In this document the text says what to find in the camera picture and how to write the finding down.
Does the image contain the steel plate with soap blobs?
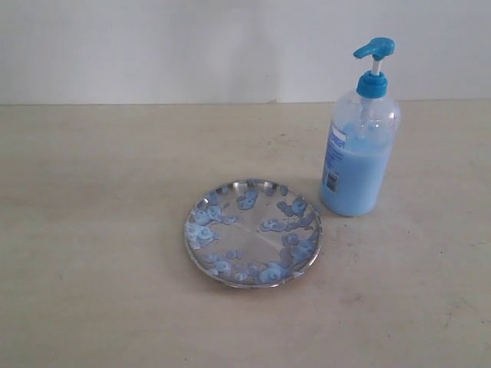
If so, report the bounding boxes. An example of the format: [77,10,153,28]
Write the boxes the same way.
[183,179,322,289]

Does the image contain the blue pump lotion bottle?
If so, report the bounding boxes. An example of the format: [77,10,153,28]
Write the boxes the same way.
[321,37,401,217]

